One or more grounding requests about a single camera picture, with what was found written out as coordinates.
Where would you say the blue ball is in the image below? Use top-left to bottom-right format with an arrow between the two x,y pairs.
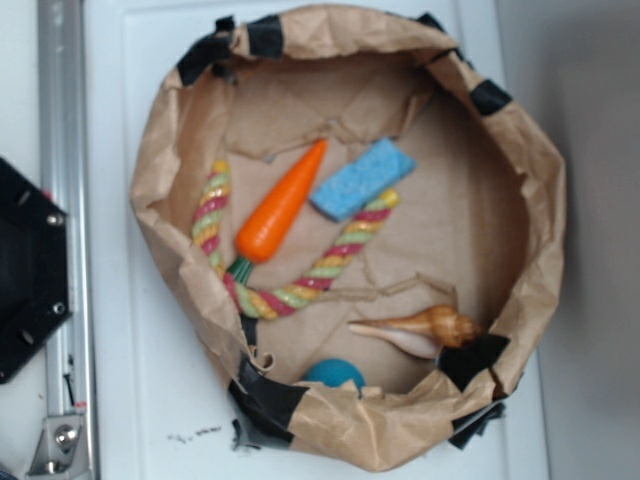
302,358 -> 366,390

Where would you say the orange plastic toy carrot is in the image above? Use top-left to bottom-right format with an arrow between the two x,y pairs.
236,139 -> 328,263

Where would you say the blue sponge block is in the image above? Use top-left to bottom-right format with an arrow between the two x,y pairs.
310,138 -> 417,221

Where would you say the brown spiral seashell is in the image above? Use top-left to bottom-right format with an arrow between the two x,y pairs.
349,305 -> 483,359

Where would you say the brown paper bag bin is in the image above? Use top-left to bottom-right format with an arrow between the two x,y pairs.
130,5 -> 566,472

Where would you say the multicolour twisted rope toy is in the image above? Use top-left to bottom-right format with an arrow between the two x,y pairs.
191,160 -> 400,320

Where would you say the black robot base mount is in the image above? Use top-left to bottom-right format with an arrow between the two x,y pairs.
1,160 -> 71,384

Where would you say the aluminium extrusion rail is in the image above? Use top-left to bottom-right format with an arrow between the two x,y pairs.
37,1 -> 100,479

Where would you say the metal corner bracket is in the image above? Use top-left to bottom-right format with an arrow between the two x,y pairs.
26,414 -> 91,479

